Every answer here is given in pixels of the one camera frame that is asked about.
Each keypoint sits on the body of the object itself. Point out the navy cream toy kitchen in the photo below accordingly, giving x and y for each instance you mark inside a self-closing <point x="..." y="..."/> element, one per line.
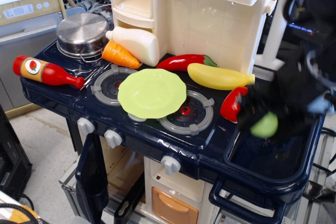
<point x="249" y="178"/>

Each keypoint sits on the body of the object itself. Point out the stainless steel pot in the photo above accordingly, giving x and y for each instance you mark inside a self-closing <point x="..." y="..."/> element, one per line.
<point x="82" y="35"/>

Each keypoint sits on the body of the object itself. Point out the grey dishwasher appliance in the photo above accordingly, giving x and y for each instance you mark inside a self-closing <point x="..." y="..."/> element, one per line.
<point x="27" y="26"/>

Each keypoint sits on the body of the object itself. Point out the grey stove knob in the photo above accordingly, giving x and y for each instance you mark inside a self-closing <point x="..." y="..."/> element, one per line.
<point x="113" y="138"/>
<point x="170" y="164"/>
<point x="85" y="126"/>

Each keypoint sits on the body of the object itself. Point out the grey stove knob left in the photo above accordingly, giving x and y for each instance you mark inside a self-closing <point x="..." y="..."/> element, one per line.
<point x="85" y="126"/>

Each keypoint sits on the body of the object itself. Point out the orange toy drawer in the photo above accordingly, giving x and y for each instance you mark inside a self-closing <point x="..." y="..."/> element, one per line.
<point x="171" y="209"/>

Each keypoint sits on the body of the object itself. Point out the white post stand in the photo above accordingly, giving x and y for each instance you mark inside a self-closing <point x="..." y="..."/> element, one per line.
<point x="268" y="59"/>

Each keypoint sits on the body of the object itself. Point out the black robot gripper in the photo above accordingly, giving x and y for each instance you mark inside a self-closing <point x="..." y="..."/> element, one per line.
<point x="297" y="83"/>

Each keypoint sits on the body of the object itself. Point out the light green plastic plate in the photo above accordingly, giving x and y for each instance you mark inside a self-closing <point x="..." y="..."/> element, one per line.
<point x="152" y="93"/>

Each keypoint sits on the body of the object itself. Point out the red white toy sushi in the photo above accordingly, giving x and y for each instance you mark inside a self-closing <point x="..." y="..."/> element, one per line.
<point x="230" y="106"/>

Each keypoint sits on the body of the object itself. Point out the grey stove knob right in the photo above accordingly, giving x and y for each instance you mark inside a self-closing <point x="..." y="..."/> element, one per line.
<point x="170" y="164"/>

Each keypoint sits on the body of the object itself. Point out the green toy pear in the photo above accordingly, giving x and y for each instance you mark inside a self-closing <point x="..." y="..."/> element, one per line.
<point x="267" y="126"/>

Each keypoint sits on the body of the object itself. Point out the red toy chili pepper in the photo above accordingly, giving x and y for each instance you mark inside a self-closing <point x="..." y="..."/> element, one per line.
<point x="181" y="62"/>

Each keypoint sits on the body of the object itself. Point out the grey yellow toy faucet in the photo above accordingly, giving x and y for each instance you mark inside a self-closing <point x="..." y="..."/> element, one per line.
<point x="321" y="105"/>

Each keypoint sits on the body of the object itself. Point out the orange toy carrot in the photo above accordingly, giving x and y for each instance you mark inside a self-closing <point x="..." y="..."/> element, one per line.
<point x="118" y="55"/>

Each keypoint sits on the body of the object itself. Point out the navy oven door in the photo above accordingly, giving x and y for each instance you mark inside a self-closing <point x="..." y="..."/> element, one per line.
<point x="91" y="178"/>

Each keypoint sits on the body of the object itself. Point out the red toy ketchup bottle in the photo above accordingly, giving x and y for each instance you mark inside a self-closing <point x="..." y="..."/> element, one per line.
<point x="45" y="72"/>

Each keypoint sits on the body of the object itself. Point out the yellow toy banana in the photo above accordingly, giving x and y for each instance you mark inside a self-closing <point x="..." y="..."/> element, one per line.
<point x="218" y="78"/>

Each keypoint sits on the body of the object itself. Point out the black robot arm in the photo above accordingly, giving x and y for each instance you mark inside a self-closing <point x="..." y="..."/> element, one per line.
<point x="323" y="12"/>

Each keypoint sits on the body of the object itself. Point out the grey stove knob middle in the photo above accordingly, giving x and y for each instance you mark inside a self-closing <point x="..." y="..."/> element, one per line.
<point x="113" y="138"/>

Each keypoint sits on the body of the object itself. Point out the cream toy milk bottle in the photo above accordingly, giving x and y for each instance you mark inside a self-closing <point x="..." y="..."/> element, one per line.
<point x="141" y="44"/>

